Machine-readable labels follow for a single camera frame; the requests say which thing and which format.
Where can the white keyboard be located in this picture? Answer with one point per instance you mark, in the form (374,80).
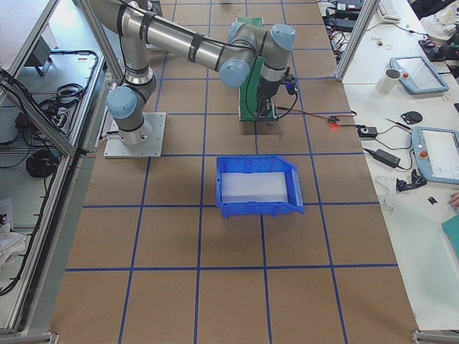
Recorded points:
(387,12)

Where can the aluminium frame post right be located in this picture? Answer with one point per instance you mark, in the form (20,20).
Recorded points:
(367,12)

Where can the coiled black cable floor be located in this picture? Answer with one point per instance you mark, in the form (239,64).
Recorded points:
(41,164)

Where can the teal folder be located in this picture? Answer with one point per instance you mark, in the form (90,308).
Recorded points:
(451,230)

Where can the white foam bin liner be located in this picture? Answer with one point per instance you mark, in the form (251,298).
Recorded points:
(259,187)

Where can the teach pendant near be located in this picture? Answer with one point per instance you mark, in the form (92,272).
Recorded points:
(436,153)

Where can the black bracket part desk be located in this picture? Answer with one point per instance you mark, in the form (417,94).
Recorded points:
(417,181)

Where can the green conveyor belt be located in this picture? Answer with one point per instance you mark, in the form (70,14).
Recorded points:
(248,90)

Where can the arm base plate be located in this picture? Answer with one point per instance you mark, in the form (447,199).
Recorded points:
(145,142)

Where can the white cup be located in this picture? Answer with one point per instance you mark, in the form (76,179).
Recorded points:
(388,80)

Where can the black round object desk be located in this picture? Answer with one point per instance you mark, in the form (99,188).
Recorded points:
(411,117)

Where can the black power supply brick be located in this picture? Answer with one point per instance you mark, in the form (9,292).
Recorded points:
(386,158)

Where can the teach pendant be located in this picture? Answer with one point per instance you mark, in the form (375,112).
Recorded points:
(436,153)
(422,78)

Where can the black speed controller box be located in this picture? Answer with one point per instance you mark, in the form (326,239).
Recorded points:
(366,132)

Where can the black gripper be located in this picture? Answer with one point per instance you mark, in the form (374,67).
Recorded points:
(266,89)

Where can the aluminium frame left side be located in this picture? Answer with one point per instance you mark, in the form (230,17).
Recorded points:
(56,62)

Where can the teach pendant far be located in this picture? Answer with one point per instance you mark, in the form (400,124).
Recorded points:
(422,78)

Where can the blue plastic bin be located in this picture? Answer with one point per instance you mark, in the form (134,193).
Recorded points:
(259,164)

